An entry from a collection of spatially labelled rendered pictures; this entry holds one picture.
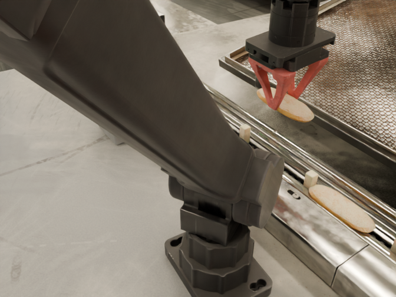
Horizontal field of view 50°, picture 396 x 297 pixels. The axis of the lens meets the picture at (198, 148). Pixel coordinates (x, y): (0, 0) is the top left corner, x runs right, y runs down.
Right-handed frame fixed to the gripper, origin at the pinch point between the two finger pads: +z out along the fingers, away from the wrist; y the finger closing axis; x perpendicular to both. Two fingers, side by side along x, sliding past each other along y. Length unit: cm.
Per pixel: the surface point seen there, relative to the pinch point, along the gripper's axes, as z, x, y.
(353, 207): 8.1, 15.2, 1.7
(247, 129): 7.8, -5.2, 1.6
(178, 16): 15, -64, -25
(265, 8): 108, -219, -217
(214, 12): 106, -237, -176
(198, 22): 15, -57, -27
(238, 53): 5.9, -22.5, -11.6
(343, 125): 5.2, 5.4, -7.8
